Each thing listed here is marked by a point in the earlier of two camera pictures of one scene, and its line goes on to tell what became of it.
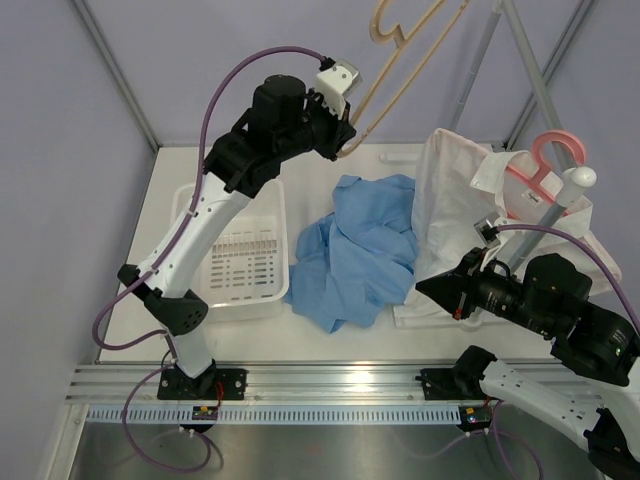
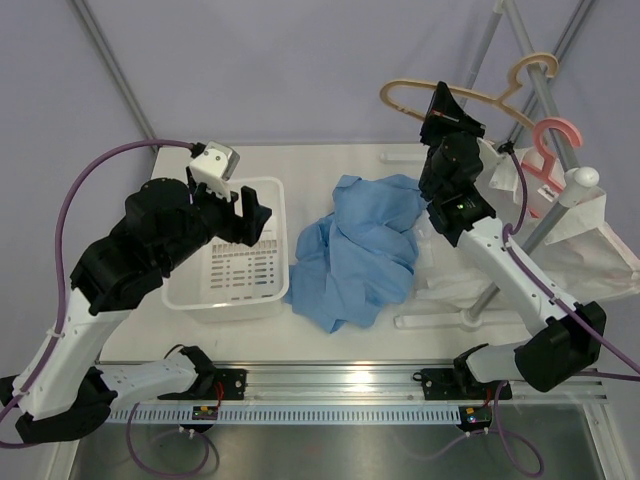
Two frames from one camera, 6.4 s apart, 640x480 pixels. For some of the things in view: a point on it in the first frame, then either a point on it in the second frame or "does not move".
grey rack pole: (572, 182) does not move
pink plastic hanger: (534, 176) → (547, 157)
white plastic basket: (244, 273) does not move
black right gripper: (455, 290) → (446, 115)
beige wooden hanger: (400, 42) → (498, 101)
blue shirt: (361, 255) does not move
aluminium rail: (284, 383) does not move
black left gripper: (338, 131) → (245, 229)
